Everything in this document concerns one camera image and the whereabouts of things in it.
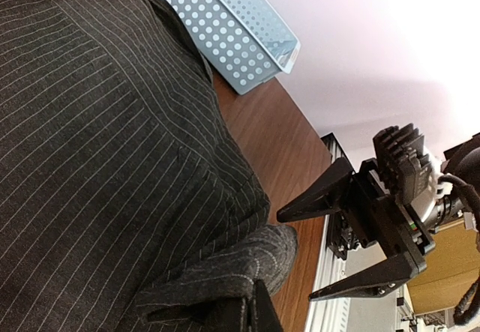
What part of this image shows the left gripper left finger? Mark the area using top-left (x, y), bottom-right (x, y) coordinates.
top-left (209, 298), bottom-right (248, 332)

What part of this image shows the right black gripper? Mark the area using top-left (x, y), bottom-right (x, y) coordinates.
top-left (277, 157), bottom-right (435, 302)

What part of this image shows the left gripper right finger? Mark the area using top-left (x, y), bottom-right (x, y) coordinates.
top-left (249, 280), bottom-right (284, 332)

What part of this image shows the black pinstriped long sleeve shirt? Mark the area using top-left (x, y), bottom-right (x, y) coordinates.
top-left (1, 0), bottom-right (297, 331)

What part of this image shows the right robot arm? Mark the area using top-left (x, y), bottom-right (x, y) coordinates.
top-left (277, 124), bottom-right (479, 301)

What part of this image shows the light blue perforated plastic basket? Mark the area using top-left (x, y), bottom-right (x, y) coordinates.
top-left (166, 0), bottom-right (301, 95)

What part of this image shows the aluminium front rail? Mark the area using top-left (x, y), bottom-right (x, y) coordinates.
top-left (304, 133), bottom-right (350, 332)

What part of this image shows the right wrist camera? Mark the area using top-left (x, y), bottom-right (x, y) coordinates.
top-left (370, 122), bottom-right (451, 228)

